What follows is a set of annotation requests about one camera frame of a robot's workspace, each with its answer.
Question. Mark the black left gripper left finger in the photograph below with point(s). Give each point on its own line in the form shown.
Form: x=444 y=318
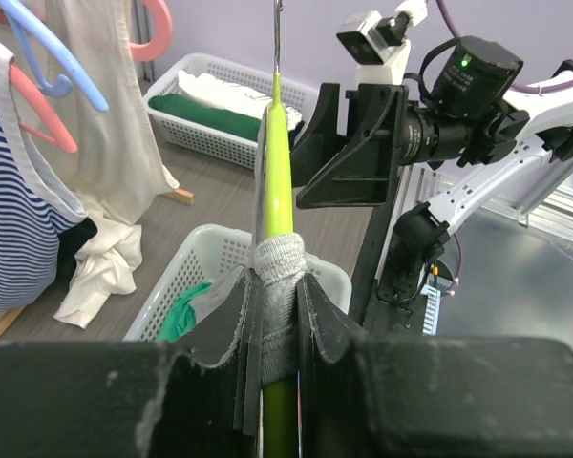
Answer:
x=196 y=397

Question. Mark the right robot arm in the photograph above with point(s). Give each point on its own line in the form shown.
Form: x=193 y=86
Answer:
x=470 y=117

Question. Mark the green tank top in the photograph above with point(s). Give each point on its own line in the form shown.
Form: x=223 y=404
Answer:
x=181 y=318

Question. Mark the lime green hanger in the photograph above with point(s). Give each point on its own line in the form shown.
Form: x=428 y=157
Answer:
x=280 y=398

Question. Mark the white basket with folded clothes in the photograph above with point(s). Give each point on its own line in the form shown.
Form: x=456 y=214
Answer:
x=194 y=136

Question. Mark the light blue hanger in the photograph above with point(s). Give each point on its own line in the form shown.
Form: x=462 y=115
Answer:
x=24 y=22

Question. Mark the black tank top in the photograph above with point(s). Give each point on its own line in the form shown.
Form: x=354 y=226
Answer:
x=70 y=243

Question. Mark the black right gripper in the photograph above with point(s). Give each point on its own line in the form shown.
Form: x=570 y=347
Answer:
x=355 y=169

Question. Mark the pink hanger with striped top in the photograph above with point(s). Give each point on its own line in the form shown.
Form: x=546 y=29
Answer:
x=58 y=134

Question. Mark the white slotted cable duct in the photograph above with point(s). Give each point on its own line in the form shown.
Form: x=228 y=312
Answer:
x=431 y=315

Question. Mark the white plastic laundry basket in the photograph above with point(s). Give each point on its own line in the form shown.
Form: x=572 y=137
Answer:
x=210 y=252

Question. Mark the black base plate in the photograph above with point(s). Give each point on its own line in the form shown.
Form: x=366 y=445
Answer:
x=414 y=185

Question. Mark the folded dark green garment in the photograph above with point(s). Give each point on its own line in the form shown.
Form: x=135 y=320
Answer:
x=187 y=108

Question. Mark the white tank top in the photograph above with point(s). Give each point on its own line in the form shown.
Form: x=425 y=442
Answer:
x=117 y=171

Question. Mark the blue striped tank top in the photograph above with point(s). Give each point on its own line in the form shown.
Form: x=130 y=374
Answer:
x=35 y=207

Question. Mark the folded white printed garment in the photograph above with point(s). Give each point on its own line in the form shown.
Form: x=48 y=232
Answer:
x=213 y=92

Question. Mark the wooden clothes rack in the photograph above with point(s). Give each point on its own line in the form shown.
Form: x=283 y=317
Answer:
x=8 y=317

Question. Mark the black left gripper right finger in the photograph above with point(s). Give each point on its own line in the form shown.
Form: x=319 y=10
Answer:
x=418 y=396

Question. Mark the pink hanger with white top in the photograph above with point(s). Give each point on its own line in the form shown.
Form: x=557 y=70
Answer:
x=161 y=36

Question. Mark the grey tank top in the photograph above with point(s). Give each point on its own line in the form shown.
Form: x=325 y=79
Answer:
x=280 y=263

